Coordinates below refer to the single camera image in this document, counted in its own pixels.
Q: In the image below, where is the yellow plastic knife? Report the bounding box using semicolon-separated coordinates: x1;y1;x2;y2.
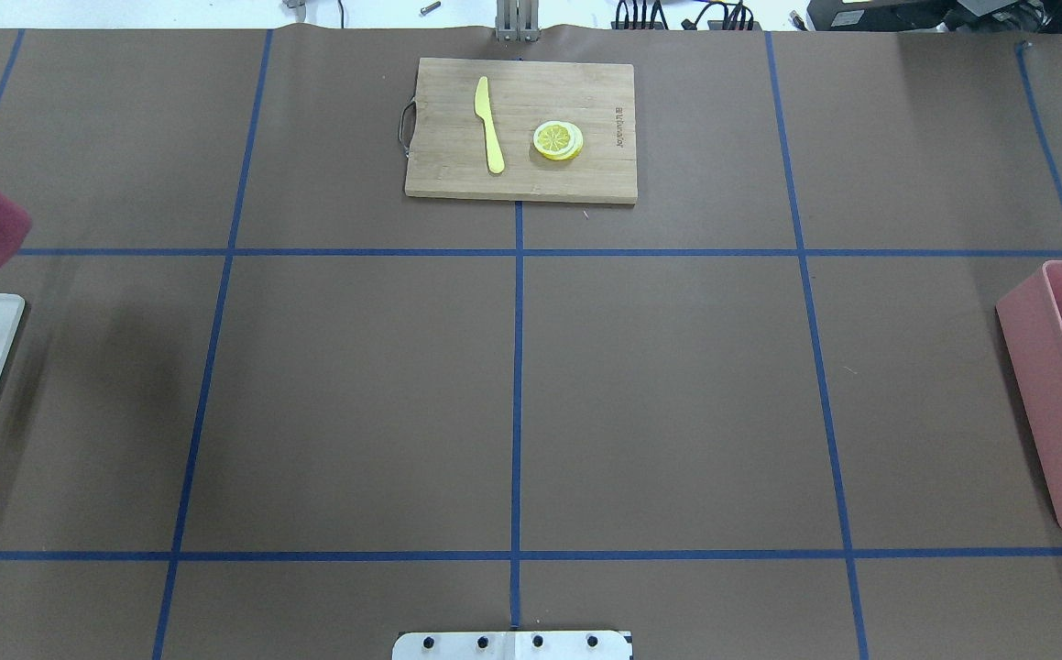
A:
473;75;506;175

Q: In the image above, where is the yellow lemon slice toy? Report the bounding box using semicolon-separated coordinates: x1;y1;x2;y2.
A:
531;120;585;160

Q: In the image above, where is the bamboo cutting board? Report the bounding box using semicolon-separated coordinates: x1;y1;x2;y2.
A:
404;56;639;205

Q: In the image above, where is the aluminium frame post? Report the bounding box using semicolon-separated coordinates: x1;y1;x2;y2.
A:
496;0;542;43

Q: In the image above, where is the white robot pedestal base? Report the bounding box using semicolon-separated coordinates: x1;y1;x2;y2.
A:
391;630;634;659

